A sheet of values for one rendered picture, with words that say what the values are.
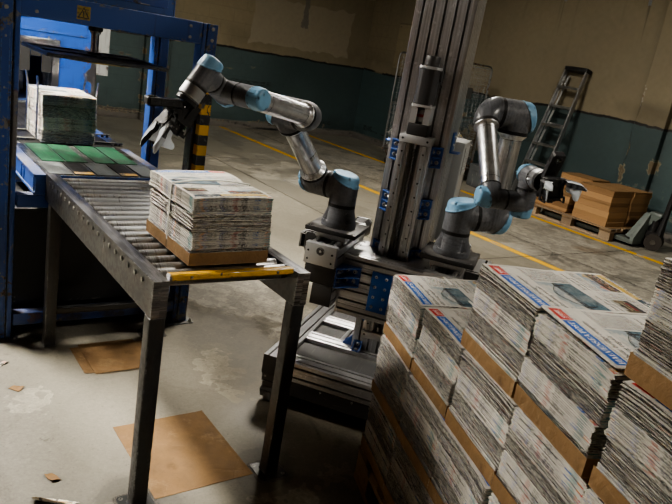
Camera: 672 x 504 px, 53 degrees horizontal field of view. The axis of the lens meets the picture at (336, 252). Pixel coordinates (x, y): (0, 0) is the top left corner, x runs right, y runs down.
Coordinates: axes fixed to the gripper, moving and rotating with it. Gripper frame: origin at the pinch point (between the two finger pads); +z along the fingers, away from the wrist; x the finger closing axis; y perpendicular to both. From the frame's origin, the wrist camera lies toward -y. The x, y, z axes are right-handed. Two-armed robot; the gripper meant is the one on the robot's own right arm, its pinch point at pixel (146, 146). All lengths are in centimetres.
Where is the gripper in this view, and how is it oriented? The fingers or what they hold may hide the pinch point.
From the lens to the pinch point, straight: 219.4
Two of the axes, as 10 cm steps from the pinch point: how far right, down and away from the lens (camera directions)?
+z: -5.5, 8.3, -0.7
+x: -5.8, -3.2, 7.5
